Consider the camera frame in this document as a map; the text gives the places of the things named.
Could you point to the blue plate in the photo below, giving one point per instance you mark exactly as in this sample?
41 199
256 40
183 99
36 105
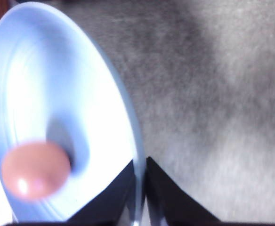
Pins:
60 84

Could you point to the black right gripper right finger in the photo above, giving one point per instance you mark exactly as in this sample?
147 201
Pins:
171 205

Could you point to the brown egg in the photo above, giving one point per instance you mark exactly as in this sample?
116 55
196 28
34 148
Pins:
35 169

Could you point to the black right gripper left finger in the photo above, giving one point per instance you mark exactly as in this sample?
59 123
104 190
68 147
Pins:
108 206

